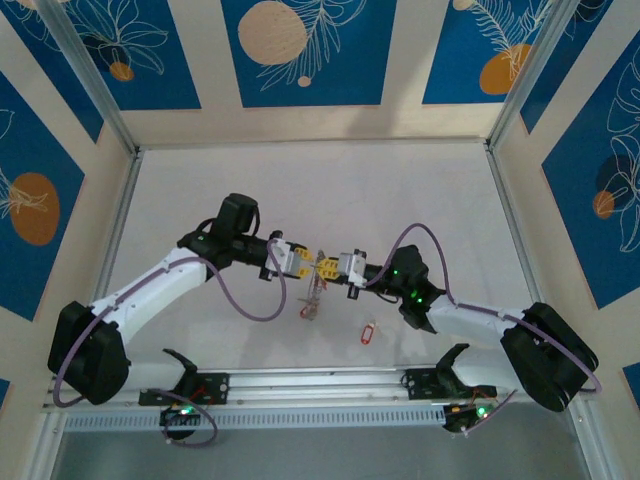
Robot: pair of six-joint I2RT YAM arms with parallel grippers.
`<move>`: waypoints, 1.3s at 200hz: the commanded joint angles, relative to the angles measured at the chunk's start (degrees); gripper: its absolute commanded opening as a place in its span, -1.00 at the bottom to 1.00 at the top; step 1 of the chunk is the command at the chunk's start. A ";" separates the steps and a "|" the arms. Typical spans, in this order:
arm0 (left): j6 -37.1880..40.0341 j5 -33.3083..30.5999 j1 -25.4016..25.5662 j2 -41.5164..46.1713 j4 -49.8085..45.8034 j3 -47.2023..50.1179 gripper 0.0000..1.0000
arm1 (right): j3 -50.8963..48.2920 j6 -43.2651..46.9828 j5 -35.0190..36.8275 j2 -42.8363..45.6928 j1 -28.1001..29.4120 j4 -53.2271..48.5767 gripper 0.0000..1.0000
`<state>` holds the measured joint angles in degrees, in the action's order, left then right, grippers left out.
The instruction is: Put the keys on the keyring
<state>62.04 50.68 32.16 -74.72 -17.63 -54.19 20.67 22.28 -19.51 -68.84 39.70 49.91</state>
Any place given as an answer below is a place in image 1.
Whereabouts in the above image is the large keyring with keys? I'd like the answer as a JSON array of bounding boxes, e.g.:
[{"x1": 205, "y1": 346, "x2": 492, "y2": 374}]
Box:
[{"x1": 296, "y1": 263, "x2": 329, "y2": 321}]

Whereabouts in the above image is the red key tag with key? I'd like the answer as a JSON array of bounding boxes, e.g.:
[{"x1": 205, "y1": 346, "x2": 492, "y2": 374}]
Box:
[{"x1": 360, "y1": 317, "x2": 382, "y2": 347}]

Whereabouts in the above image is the right controller board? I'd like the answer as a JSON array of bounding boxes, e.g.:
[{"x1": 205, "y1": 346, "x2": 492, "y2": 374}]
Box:
[{"x1": 441, "y1": 399, "x2": 501, "y2": 434}]

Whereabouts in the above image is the controller board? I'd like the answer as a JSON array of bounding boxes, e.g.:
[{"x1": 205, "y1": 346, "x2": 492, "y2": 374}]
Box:
[
  {"x1": 158, "y1": 402, "x2": 204, "y2": 432},
  {"x1": 441, "y1": 399, "x2": 501, "y2": 434}
]

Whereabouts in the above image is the left controller board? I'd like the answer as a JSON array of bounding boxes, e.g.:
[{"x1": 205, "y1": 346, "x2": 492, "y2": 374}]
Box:
[{"x1": 158, "y1": 402, "x2": 204, "y2": 432}]

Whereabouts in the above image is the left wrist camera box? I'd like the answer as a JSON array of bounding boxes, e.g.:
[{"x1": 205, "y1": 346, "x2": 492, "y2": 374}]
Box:
[{"x1": 267, "y1": 238, "x2": 302, "y2": 277}]

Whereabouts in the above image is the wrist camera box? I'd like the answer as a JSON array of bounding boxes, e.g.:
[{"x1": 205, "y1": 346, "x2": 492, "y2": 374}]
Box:
[
  {"x1": 267, "y1": 238, "x2": 302, "y2": 277},
  {"x1": 338, "y1": 248, "x2": 370, "y2": 287}
]

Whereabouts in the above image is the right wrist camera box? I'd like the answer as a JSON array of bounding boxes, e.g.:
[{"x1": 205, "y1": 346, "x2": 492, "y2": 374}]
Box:
[{"x1": 338, "y1": 248, "x2": 370, "y2": 287}]

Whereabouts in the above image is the aluminium mounting rail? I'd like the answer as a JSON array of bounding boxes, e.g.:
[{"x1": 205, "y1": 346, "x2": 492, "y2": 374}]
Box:
[{"x1": 42, "y1": 360, "x2": 592, "y2": 412}]

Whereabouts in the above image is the aluminium table edge rail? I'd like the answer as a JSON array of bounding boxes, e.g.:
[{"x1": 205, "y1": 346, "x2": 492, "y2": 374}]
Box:
[
  {"x1": 72, "y1": 149, "x2": 146, "y2": 372},
  {"x1": 485, "y1": 144, "x2": 546, "y2": 309}
]

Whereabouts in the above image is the grey slotted cable duct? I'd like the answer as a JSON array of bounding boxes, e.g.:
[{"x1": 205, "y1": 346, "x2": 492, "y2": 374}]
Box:
[{"x1": 63, "y1": 403, "x2": 451, "y2": 434}]

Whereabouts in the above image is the aluminium frame post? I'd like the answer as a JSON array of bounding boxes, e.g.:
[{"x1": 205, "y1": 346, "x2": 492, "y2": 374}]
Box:
[
  {"x1": 484, "y1": 0, "x2": 574, "y2": 151},
  {"x1": 35, "y1": 0, "x2": 141, "y2": 156}
]

